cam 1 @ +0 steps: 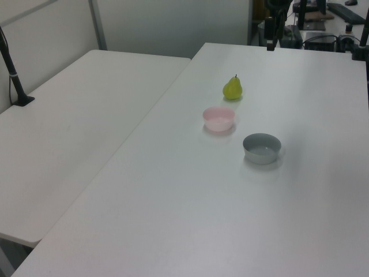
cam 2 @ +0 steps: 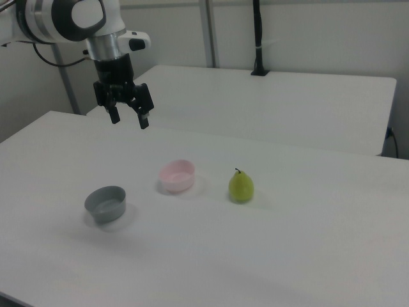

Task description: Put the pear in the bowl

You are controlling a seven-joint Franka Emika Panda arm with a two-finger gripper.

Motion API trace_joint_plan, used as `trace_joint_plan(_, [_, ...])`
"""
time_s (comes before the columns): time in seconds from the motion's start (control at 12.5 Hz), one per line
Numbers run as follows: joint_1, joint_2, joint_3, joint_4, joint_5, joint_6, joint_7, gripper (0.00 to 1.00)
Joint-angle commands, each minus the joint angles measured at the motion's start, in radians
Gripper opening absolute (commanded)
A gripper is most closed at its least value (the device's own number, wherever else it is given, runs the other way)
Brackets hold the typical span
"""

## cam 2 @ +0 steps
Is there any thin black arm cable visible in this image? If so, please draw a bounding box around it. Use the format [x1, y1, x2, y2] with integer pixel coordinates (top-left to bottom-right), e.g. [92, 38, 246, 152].
[31, 43, 95, 68]

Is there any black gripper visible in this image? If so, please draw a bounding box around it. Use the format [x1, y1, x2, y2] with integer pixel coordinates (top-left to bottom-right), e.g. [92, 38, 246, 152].
[93, 53, 155, 130]

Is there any green pear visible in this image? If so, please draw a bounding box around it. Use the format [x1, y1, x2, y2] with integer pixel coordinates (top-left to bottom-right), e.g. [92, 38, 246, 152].
[228, 168, 256, 203]

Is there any black wall cable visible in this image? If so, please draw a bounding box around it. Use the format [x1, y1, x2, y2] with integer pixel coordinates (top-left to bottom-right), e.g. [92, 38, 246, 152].
[385, 126, 400, 158]

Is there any white side table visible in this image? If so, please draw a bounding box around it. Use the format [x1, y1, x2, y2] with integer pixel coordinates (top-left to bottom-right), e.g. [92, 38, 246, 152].
[86, 65, 397, 157]

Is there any grey bowl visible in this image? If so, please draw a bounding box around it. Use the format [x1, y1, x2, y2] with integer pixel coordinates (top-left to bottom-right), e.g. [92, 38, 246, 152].
[84, 185, 127, 224]

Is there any pink bowl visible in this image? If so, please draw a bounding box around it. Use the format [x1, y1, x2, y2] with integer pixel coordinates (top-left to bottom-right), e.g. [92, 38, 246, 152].
[158, 159, 196, 193]

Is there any grey aluminium partition post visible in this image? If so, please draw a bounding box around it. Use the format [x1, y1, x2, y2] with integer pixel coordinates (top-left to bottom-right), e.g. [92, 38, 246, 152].
[50, 43, 81, 115]
[197, 0, 222, 68]

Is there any black camera stand pole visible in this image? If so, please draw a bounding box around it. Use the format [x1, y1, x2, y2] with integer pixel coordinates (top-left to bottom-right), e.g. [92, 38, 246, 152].
[250, 0, 271, 77]

